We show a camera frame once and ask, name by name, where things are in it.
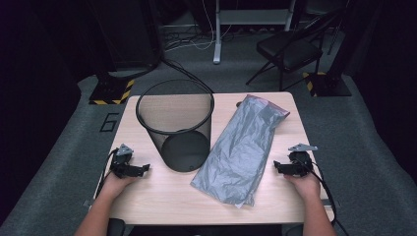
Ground black folding chair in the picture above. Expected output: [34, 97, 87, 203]
[245, 6, 345, 92]

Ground black stand, striped tape base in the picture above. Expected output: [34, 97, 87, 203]
[302, 65, 353, 98]
[88, 70, 136, 106]

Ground white floor cables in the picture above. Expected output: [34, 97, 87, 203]
[162, 0, 232, 52]

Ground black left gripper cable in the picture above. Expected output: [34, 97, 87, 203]
[93, 147, 120, 199]

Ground thick black floor cable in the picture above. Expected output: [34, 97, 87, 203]
[160, 57, 215, 95]

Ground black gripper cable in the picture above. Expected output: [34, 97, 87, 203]
[93, 147, 120, 199]
[294, 157, 350, 236]

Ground person's left hand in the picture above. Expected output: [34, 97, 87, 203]
[100, 172, 138, 201]

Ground grey plastic bag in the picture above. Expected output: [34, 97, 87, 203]
[190, 93, 291, 209]

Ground white metal desk frame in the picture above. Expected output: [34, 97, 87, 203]
[211, 0, 297, 65]

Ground black wire mesh trash can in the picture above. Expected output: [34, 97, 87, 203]
[135, 78, 215, 173]

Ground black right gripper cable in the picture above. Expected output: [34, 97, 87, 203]
[294, 157, 350, 236]

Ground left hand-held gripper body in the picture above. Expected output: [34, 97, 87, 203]
[109, 143, 136, 180]

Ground person's right hand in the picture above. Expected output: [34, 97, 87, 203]
[283, 171, 322, 202]

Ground large black panel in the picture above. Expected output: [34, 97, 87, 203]
[94, 0, 165, 72]

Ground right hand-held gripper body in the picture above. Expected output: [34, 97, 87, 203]
[287, 143, 320, 178]

